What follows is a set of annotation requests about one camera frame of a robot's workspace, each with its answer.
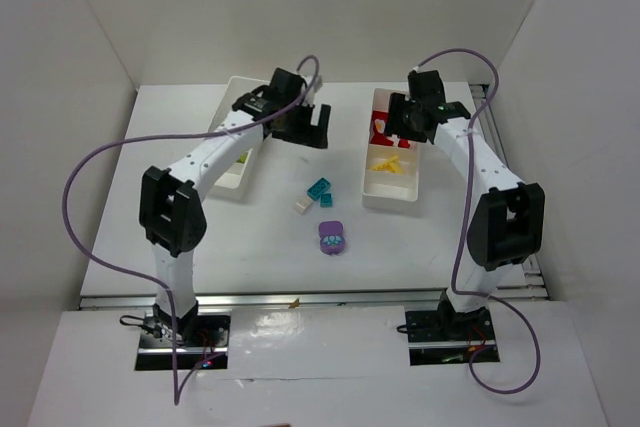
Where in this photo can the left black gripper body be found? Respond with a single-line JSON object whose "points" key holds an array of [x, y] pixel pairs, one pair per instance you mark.
{"points": [[298, 129]]}

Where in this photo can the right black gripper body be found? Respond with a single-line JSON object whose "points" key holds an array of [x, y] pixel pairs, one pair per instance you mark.
{"points": [[395, 122]]}

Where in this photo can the teal 2x4 lego brick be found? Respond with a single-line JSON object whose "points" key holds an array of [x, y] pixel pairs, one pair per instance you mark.
{"points": [[320, 187]]}

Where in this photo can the teal 2x2 lego brick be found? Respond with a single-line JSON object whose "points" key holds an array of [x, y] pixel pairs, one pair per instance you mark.
{"points": [[326, 200]]}

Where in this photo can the white lego brick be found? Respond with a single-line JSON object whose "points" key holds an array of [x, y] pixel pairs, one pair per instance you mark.
{"points": [[303, 204]]}

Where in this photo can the purple flower lego box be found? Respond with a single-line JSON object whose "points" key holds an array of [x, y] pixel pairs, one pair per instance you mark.
{"points": [[331, 237]]}

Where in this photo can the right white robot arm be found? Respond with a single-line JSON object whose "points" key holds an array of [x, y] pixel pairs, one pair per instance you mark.
{"points": [[471, 285]]}

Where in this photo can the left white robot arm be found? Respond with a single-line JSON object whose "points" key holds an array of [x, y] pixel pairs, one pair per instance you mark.
{"points": [[171, 204]]}

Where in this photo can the right white divided bin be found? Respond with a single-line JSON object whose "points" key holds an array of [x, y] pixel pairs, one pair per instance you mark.
{"points": [[386, 191]]}

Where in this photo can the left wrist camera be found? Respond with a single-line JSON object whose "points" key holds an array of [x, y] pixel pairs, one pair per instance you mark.
{"points": [[315, 83]]}

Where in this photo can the aluminium rail front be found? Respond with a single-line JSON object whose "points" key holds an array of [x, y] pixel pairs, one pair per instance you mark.
{"points": [[272, 300]]}

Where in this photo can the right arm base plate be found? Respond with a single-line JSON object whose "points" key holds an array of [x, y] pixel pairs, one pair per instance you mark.
{"points": [[433, 342]]}

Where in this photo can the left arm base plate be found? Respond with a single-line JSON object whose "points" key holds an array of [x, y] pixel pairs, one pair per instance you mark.
{"points": [[207, 343]]}

